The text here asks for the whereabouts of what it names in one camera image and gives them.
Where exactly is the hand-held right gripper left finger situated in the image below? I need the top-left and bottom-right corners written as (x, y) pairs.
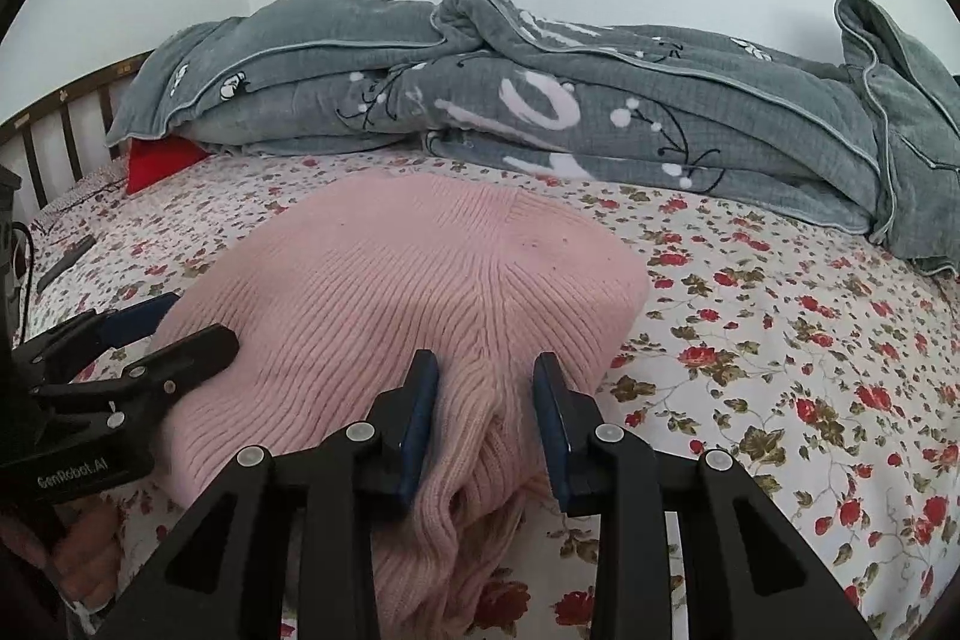
top-left (96, 350), bottom-right (440, 640)

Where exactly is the black cable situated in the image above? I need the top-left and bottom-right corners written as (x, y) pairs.
top-left (9, 218), bottom-right (40, 341)

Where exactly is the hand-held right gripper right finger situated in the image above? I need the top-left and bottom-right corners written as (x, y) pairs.
top-left (531, 353), bottom-right (877, 640)

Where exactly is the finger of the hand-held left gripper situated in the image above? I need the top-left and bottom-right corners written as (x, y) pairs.
top-left (11, 292), bottom-right (181, 372)
top-left (28, 323), bottom-right (241, 437)

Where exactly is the dark flat bar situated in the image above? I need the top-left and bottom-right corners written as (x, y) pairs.
top-left (36, 233), bottom-right (98, 294)

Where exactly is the pink knitted sweater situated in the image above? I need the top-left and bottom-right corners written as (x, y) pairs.
top-left (150, 171), bottom-right (652, 640)

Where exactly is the wooden headboard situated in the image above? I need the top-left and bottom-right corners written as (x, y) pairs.
top-left (0, 50), bottom-right (155, 229)

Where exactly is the person's left hand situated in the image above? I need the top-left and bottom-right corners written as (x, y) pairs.
top-left (43, 499), bottom-right (125, 612)

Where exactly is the floral bed sheet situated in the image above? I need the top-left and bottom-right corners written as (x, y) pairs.
top-left (22, 149), bottom-right (960, 640)

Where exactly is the grey printed quilt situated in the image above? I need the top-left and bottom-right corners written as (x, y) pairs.
top-left (334, 0), bottom-right (960, 275)

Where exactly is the grey cartoon print pillow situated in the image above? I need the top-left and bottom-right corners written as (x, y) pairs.
top-left (103, 0), bottom-right (451, 163)

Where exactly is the red pillow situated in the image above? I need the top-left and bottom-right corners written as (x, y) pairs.
top-left (126, 136), bottom-right (211, 195)

